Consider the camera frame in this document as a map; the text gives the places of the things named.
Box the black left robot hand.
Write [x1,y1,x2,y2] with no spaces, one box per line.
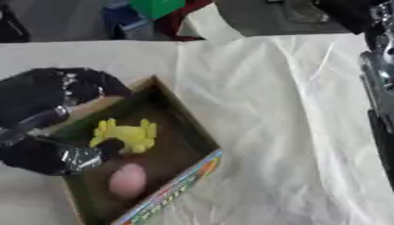
[0,67,135,176]

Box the yellow toy crab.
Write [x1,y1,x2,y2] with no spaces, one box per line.
[87,117,159,155]

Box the tan cardboard box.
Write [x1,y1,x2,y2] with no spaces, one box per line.
[38,75,225,225]

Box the green box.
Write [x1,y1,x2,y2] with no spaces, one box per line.
[128,0,188,21]

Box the black bag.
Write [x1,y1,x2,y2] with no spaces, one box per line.
[0,3,31,43]

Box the blue bin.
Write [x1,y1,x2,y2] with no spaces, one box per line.
[99,0,156,40]

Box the pink egg-shaped toy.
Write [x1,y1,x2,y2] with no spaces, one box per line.
[106,163,150,200]

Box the red bag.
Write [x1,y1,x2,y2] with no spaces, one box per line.
[154,0,215,42]

